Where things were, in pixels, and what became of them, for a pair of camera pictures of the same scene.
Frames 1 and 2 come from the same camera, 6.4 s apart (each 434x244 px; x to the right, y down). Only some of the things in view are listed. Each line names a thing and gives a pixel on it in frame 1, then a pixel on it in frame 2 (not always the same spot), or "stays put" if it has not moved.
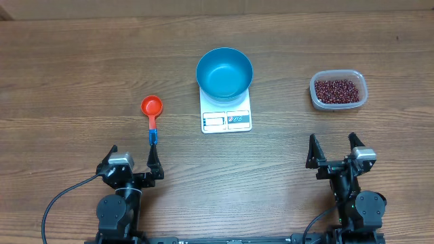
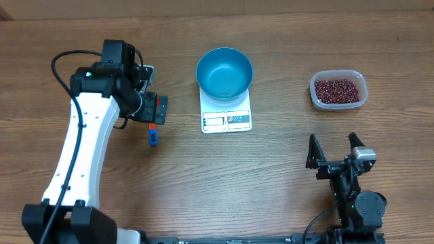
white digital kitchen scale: (215, 118) stays put
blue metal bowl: (224, 74) stays put
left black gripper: (156, 173) -> (149, 116)
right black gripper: (316, 160) stays put
